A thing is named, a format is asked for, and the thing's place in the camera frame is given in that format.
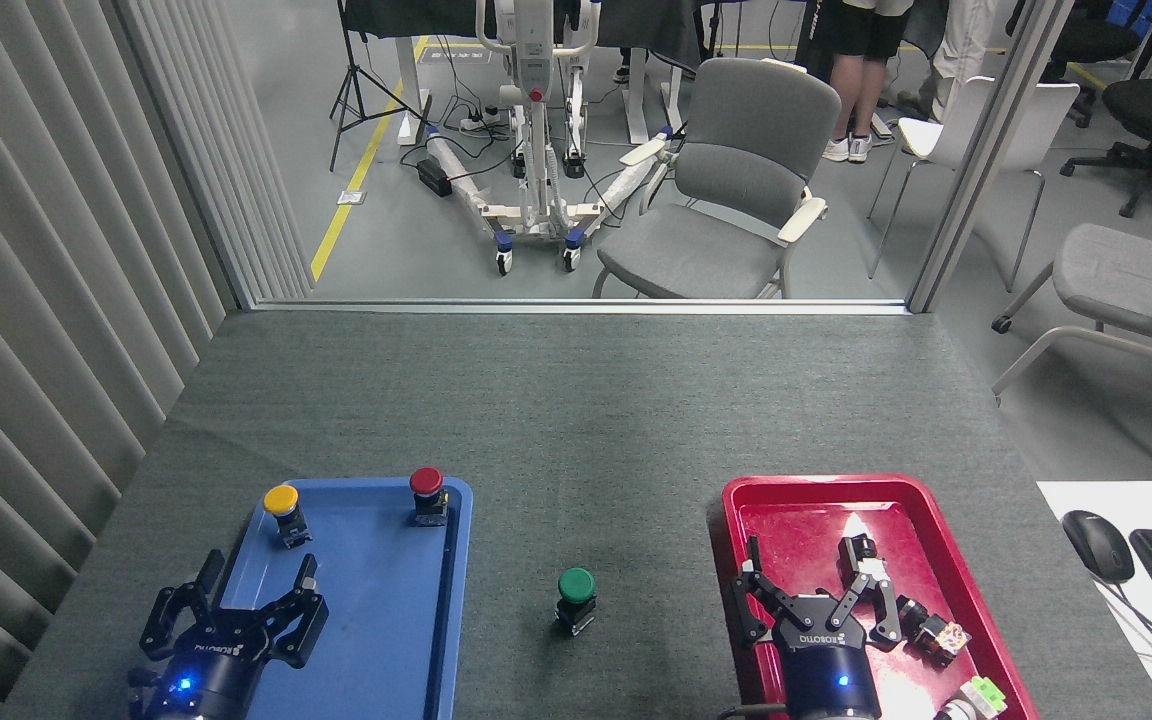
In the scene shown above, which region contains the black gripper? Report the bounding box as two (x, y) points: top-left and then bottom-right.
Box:
(731, 535), (905, 720)
(131, 548), (330, 720)

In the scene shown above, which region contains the green push button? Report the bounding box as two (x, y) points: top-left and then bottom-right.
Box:
(554, 567), (598, 637)

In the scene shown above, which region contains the yellow push button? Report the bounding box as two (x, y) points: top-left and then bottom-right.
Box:
(263, 485), (313, 549)

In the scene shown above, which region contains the red push button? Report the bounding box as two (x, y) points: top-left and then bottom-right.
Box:
(409, 466), (450, 528)

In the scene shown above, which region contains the red plastic tray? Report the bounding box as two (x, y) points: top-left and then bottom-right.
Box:
(721, 474), (1040, 720)

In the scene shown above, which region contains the blue plastic tray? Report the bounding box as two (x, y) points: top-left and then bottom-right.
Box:
(179, 478), (474, 720)

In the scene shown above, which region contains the black computer mouse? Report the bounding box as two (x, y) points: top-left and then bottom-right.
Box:
(1062, 510), (1136, 585)

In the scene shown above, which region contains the grey armchair with cream armrests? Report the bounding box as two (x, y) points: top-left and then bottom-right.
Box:
(591, 57), (843, 299)

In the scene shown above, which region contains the grey armchair on castors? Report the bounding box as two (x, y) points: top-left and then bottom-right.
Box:
(991, 175), (1152, 479)

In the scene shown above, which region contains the white plastic chair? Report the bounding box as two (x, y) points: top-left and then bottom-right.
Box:
(866, 75), (1081, 294)

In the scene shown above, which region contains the black tripod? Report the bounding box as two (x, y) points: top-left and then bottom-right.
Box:
(329, 0), (434, 173)

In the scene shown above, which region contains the white stand on wheels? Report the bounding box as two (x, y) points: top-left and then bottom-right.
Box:
(424, 0), (687, 276)

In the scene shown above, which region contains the person in dark shorts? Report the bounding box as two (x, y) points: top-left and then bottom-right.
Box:
(821, 0), (913, 164)

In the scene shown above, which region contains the person in light trousers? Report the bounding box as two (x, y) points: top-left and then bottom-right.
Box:
(896, 0), (999, 126)

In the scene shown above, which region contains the black and white knob switch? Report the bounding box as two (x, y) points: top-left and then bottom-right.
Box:
(839, 534), (892, 591)

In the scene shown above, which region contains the small black switch, patterned label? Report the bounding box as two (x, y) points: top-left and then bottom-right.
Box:
(896, 597), (973, 666)

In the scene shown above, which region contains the green and white switch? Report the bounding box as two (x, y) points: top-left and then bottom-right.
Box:
(936, 675), (1009, 720)

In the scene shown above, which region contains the silver frame rail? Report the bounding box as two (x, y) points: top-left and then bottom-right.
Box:
(251, 298), (912, 317)

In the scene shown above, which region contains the silver frame post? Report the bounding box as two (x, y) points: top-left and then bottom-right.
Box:
(906, 0), (1077, 314)

